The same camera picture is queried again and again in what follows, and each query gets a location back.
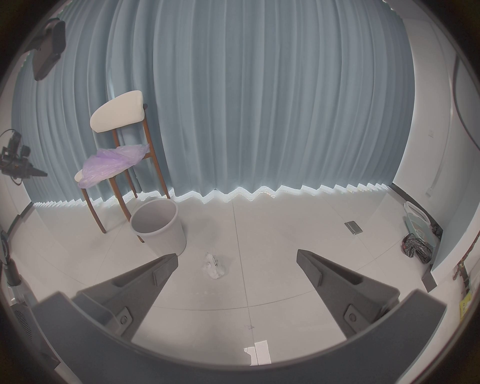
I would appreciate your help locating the purple plastic bag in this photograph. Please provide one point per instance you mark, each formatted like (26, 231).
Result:
(108, 161)

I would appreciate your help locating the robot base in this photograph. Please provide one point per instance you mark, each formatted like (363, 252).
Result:
(22, 330)

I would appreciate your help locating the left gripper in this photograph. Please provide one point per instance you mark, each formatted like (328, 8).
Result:
(11, 165)

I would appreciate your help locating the white cushioned wooden chair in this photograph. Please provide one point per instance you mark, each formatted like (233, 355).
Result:
(116, 110)

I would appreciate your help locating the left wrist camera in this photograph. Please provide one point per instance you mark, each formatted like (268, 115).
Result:
(15, 138)

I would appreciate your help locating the crumpled white plastic wrapper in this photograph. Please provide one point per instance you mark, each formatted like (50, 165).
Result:
(214, 268)

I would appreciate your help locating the pale blue curtain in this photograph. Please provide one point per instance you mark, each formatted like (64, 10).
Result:
(262, 93)

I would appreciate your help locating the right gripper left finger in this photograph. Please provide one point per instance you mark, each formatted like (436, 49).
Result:
(138, 285)

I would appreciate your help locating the white trash bin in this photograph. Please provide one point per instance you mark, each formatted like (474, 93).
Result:
(168, 232)

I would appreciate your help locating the crumpled black plastic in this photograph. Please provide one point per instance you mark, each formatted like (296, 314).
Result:
(416, 247)

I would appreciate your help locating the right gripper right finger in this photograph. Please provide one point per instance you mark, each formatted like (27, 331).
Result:
(337, 285)

